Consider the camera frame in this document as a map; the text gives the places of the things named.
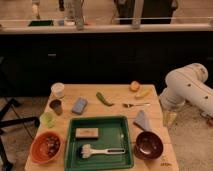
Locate grey-blue towel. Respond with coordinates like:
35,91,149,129
133,111,151,131

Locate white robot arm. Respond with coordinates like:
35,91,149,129
159,63,213,127

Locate green plastic tray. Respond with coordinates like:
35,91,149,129
64,116,134,171

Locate yellow banana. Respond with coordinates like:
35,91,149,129
135,89,151,99

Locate dark maroon bowl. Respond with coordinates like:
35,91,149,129
134,131,164,160

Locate orange fruit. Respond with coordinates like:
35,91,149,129
130,81,140,92

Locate white dish brush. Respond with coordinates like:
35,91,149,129
80,144,126,159

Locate blue sponge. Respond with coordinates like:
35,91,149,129
71,98,88,114

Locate tan rectangular sponge block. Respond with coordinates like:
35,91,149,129
75,128,99,138

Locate dark brown cup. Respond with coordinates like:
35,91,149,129
49,99,63,115

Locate white cup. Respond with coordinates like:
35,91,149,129
51,82,65,98

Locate light green cup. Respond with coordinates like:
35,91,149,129
40,112,54,128

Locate orange bowl with food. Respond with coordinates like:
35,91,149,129
30,131,63,164

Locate black office chair base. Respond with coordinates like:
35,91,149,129
0,99,40,171

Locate green bin on counter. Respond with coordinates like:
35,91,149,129
28,20,54,26

